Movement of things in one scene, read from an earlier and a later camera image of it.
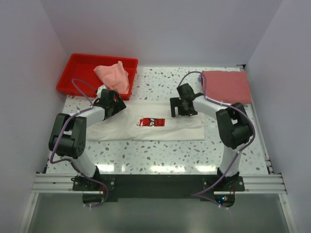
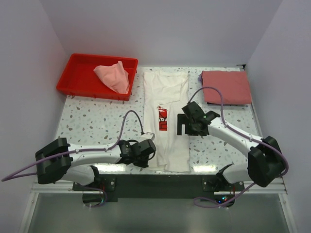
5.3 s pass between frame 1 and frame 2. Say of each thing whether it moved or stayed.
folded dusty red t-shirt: stayed
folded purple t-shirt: stayed
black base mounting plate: stayed
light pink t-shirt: stayed
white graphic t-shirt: moved
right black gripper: moved
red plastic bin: stayed
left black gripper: moved
